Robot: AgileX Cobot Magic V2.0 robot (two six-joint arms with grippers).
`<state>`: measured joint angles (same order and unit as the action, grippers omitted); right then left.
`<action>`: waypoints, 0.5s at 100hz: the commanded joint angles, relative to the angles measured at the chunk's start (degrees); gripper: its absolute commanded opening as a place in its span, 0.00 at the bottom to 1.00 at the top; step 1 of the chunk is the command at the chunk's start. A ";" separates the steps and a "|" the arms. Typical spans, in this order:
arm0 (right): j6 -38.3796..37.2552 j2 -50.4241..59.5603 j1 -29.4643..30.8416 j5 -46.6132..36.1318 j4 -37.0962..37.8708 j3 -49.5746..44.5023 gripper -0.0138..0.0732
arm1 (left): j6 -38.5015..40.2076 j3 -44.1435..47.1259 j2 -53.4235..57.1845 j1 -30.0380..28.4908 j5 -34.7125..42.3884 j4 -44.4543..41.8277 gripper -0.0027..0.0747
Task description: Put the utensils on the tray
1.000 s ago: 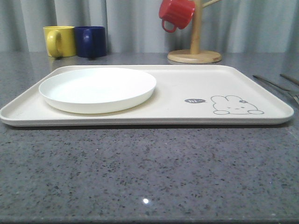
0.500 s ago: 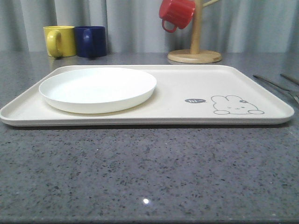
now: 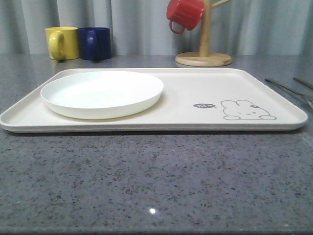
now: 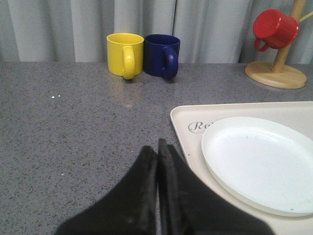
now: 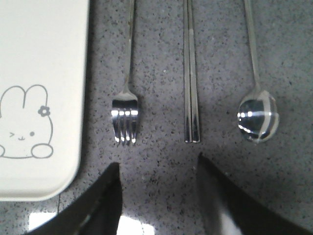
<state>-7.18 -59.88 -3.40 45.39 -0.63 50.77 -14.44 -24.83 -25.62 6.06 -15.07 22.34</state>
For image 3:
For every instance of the white round plate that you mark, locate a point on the white round plate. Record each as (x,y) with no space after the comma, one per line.
(102,94)

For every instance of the silver metal fork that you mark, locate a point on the silver metal fork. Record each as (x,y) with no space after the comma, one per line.
(307,98)

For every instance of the silver metal chopsticks pair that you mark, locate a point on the silver metal chopsticks pair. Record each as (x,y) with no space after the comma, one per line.
(305,83)

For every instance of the wooden mug tree stand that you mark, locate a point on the wooden mug tree stand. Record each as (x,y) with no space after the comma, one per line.
(205,58)

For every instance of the beige rabbit serving tray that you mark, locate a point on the beige rabbit serving tray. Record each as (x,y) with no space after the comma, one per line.
(193,99)

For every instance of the grey curtain backdrop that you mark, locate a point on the grey curtain backdrop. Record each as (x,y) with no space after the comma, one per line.
(140,27)

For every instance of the dark blue mug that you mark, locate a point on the dark blue mug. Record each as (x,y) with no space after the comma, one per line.
(94,43)

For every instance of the red ribbed mug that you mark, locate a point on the red ribbed mug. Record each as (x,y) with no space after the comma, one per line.
(184,14)

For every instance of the yellow mug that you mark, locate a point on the yellow mug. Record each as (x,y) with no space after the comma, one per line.
(62,43)

